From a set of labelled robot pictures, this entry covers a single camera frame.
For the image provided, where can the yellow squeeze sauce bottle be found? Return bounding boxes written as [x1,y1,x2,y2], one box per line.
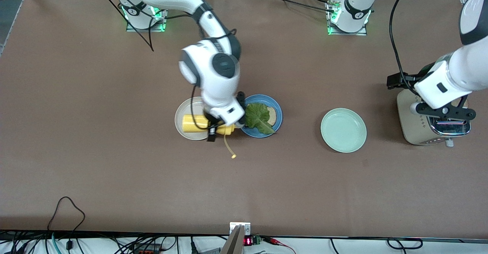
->
[182,114,238,160]

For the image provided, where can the green lettuce leaf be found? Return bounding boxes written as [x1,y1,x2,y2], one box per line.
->
[244,102,276,135]

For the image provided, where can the beige round plate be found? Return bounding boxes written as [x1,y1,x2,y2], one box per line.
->
[175,97,211,141]

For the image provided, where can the blue round plate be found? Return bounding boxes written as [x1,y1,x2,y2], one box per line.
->
[240,94,283,138]

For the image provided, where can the pale green round plate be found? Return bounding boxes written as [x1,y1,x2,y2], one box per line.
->
[320,108,367,153]

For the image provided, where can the beige chrome toaster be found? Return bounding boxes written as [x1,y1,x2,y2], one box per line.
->
[396,89,471,148]

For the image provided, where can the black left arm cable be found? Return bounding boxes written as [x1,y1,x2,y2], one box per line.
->
[389,0,429,85]

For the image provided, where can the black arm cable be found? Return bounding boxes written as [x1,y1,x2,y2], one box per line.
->
[95,0,238,129]
[389,0,429,85]

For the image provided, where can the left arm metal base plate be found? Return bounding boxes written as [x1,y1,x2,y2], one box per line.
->
[327,0,369,36]

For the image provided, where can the grey metal camera mount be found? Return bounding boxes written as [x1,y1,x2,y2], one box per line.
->
[220,222,251,254]

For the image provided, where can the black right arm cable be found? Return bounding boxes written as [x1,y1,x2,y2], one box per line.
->
[95,0,238,129]

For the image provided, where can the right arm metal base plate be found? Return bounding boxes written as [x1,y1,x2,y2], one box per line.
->
[126,6,169,32]

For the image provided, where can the black cable across table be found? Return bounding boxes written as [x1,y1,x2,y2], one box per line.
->
[248,0,338,13]

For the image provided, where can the red clip wire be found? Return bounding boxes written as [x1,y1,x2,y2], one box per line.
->
[262,236,296,254]

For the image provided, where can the black cable flat loop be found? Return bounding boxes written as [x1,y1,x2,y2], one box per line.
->
[387,238,424,250]

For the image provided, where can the thin black looped cable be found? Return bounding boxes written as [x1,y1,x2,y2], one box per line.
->
[47,196,86,251]

